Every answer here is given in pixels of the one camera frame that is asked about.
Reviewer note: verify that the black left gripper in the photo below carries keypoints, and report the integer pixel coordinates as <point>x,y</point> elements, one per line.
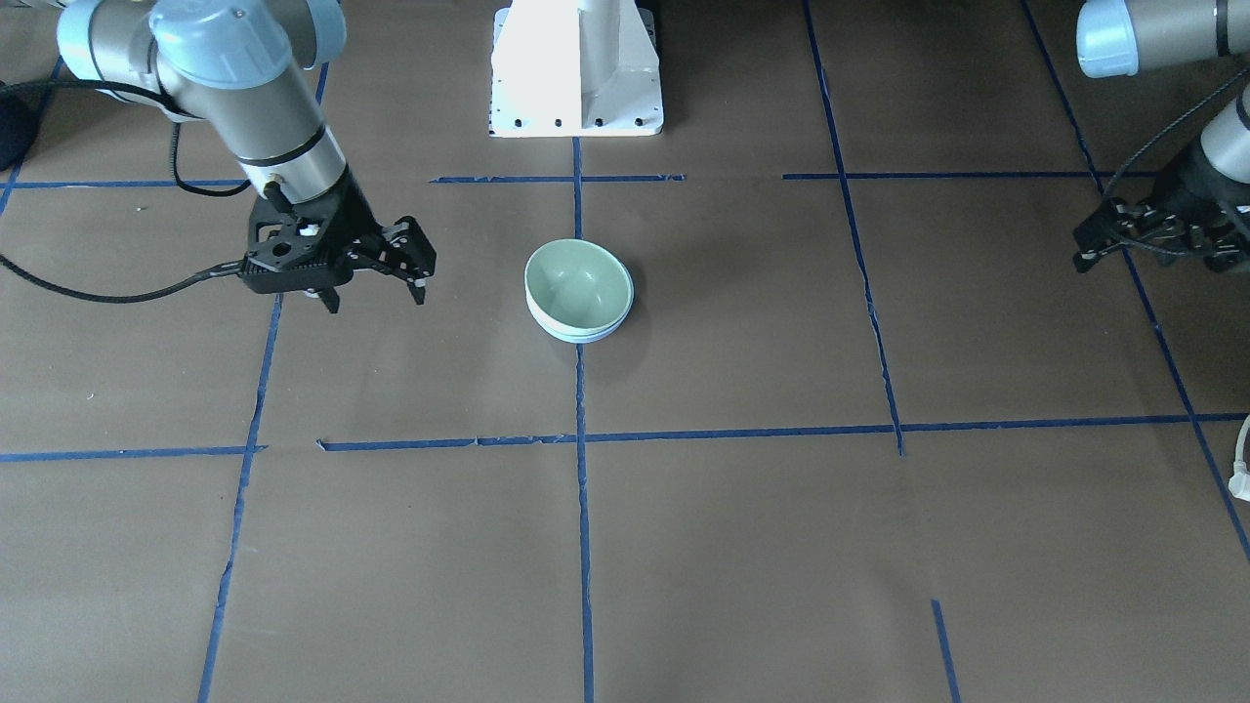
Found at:
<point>1193,189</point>

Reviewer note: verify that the blue bowl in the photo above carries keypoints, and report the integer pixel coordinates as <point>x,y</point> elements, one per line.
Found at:
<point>579,312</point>

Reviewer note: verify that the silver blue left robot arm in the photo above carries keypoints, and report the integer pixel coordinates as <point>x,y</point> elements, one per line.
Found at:
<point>1126,38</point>

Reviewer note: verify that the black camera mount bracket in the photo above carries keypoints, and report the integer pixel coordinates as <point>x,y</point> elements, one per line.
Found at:
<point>293,255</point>

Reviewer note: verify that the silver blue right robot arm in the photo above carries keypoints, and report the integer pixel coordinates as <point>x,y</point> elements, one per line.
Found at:
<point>238,66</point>

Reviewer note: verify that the green bowl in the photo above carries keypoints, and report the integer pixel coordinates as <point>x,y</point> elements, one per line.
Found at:
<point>574,259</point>

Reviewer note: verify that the white pedestal column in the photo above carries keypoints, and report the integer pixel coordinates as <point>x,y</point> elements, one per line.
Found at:
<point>575,69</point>

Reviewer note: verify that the white plug at edge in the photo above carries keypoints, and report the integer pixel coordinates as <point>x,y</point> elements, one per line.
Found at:
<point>1238,483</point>

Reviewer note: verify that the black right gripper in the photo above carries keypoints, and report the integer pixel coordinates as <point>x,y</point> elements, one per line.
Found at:
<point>362,224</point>

